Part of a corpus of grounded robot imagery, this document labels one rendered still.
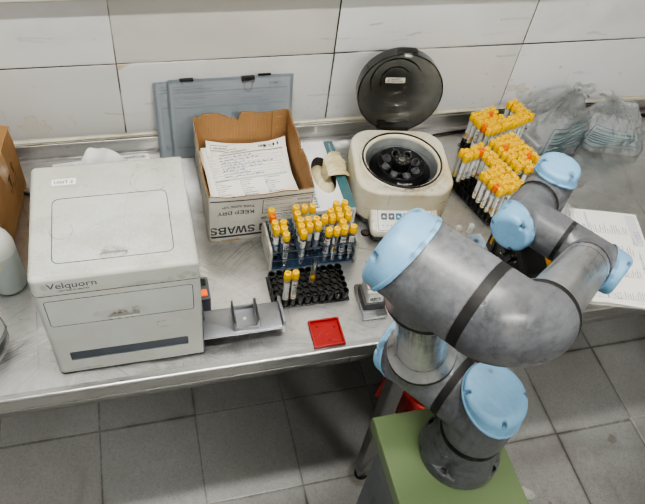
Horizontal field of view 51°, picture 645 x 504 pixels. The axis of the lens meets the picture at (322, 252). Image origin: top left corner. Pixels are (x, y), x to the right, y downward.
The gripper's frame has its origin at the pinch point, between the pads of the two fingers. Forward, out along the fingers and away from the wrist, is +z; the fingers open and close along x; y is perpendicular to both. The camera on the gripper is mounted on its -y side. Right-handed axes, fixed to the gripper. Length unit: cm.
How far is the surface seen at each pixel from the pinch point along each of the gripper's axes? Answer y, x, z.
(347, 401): 30, 11, 100
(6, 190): 45, 98, 2
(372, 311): 8.0, 24.0, 11.3
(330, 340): 3.0, 34.7, 12.6
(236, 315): 10, 54, 9
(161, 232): 12, 67, -17
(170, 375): 1, 68, 13
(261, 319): 8, 49, 9
